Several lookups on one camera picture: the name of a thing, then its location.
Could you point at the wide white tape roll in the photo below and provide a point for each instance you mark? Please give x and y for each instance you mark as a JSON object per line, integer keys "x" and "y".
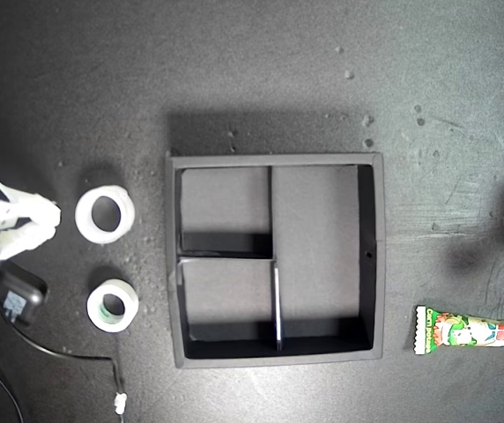
{"x": 83, "y": 216}

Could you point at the green printed snack bar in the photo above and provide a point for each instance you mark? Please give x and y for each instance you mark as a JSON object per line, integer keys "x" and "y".
{"x": 454, "y": 330}

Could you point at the white tape roll green core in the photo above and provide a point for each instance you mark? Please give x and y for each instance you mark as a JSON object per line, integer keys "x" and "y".
{"x": 92, "y": 307}

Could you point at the black tray with wells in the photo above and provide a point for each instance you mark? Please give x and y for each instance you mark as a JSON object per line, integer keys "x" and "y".
{"x": 318, "y": 211}

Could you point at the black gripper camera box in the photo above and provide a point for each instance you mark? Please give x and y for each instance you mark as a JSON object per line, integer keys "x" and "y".
{"x": 27, "y": 286}

